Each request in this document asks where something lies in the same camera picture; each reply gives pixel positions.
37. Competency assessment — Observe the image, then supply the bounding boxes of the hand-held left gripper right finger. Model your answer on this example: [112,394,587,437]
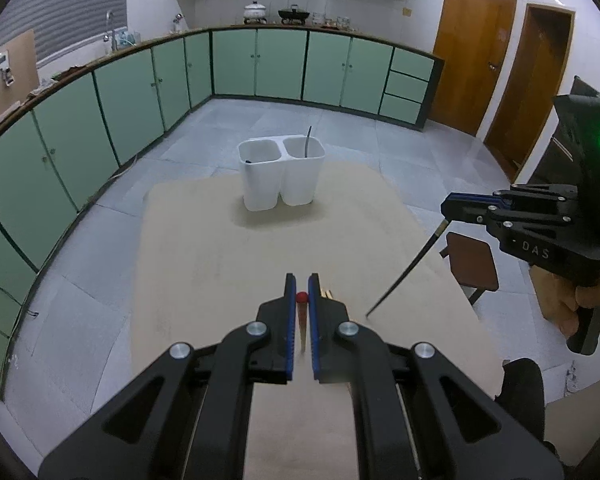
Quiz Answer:
[308,273,563,480]

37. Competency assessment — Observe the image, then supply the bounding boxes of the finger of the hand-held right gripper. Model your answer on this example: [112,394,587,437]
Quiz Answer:
[441,185,578,223]
[484,200,581,236]

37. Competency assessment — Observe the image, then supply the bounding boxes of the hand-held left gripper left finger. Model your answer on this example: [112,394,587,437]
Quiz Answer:
[39,273,301,480]

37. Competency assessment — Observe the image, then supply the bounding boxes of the red-tipped wooden chopstick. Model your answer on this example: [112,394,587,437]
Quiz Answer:
[295,291,310,351]

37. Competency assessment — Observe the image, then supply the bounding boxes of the white double utensil holder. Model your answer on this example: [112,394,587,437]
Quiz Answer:
[237,135,326,212]

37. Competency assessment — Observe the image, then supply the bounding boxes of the person's right hand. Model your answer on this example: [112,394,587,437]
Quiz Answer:
[557,280,600,337]

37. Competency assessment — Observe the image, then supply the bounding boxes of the brown wooden stool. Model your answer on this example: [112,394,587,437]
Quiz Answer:
[440,231,501,307]

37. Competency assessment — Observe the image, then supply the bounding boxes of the beige tablecloth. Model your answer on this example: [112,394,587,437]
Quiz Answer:
[130,162,506,480]

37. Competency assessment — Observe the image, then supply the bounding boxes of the recessed wooden door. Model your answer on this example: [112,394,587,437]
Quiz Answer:
[482,3,577,183]

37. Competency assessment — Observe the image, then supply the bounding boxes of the closed wooden door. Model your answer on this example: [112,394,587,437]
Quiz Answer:
[426,0,518,136]

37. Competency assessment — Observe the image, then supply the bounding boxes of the person's dark trouser leg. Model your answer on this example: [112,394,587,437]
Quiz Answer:
[495,357,600,480]

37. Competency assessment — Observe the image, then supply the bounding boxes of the black wok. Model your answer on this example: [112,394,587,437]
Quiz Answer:
[278,5,312,25]

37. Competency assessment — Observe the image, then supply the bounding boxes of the green lower kitchen cabinets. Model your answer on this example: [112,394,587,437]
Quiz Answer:
[0,27,446,401]

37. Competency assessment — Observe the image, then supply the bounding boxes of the metal kitchen faucet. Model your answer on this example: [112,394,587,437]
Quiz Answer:
[104,10,118,53]

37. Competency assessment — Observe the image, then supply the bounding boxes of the grey window blind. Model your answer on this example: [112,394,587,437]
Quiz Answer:
[0,0,131,68]

